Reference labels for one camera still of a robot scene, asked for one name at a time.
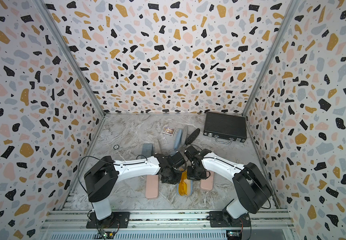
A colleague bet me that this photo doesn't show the pink glasses case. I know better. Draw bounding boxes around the pink glasses case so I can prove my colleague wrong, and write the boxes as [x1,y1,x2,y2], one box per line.
[200,171,214,191]
[146,175,159,200]

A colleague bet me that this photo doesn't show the blue case brown lining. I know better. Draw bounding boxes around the blue case brown lining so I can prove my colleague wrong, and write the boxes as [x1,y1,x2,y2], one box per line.
[173,129,183,151]

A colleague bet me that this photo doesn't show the grey case mint lining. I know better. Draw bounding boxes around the grey case mint lining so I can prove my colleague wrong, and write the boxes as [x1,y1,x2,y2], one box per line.
[142,143,153,158]

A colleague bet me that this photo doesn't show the grey case with glasses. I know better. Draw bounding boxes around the grey case with glasses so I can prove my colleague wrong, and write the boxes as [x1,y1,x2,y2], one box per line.
[180,126,188,146]

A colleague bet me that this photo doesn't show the mint glasses case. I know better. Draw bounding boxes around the mint glasses case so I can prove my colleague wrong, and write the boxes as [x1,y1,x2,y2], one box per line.
[156,139,163,154]

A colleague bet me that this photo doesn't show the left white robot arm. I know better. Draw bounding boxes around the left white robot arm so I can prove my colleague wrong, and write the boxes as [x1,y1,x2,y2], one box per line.
[84,152,186,221]

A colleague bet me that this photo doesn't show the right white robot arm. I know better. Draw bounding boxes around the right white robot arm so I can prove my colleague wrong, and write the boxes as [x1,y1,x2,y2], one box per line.
[184,146,272,220]

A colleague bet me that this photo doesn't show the yellow sunglasses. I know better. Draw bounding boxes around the yellow sunglasses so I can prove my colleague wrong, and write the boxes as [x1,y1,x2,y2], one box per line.
[177,171,189,196]

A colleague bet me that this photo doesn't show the playing card box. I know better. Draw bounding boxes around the playing card box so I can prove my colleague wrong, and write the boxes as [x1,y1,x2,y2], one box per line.
[162,126,175,136]

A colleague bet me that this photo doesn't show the black briefcase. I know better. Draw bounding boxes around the black briefcase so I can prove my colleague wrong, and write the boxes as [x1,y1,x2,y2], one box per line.
[203,112,247,145]

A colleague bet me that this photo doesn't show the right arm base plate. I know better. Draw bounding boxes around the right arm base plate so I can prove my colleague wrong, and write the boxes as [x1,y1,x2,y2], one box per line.
[206,211,251,228]

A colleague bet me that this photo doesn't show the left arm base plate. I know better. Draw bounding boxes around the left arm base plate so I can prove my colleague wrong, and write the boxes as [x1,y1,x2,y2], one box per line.
[86,212,131,229]

